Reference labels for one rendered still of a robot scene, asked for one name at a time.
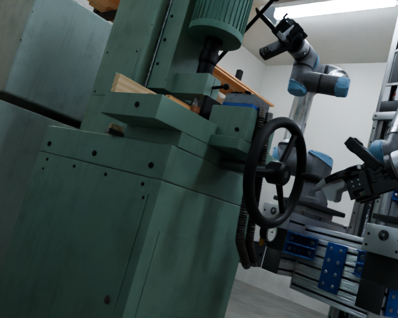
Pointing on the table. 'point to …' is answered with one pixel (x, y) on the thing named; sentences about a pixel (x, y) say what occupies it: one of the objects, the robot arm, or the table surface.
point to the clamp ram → (207, 106)
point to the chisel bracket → (195, 86)
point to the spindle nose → (209, 55)
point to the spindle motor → (220, 21)
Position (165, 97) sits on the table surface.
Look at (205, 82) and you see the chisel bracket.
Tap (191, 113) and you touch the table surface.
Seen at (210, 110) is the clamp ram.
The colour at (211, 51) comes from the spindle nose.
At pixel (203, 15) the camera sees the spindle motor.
